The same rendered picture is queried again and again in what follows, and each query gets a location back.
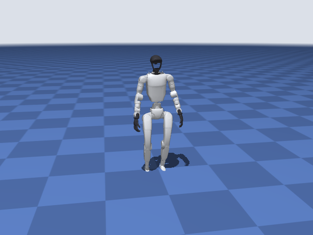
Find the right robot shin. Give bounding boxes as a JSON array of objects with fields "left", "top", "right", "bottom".
[{"left": 144, "top": 146, "right": 151, "bottom": 168}]

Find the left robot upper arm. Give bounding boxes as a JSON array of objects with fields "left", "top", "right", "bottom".
[{"left": 166, "top": 74, "right": 177, "bottom": 98}]

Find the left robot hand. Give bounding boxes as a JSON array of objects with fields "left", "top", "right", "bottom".
[{"left": 178, "top": 109, "right": 183, "bottom": 127}]

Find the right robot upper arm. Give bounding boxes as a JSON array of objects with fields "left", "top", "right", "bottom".
[{"left": 136, "top": 75, "right": 148, "bottom": 101}]

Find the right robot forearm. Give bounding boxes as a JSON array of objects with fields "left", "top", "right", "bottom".
[{"left": 134, "top": 94, "right": 141, "bottom": 117}]

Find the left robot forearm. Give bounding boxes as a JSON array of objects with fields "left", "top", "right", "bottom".
[{"left": 173, "top": 92, "right": 182, "bottom": 113}]

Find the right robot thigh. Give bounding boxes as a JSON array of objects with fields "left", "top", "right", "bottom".
[{"left": 142, "top": 112, "right": 152, "bottom": 150}]

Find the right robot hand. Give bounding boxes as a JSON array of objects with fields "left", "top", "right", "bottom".
[{"left": 134, "top": 113, "right": 140, "bottom": 132}]

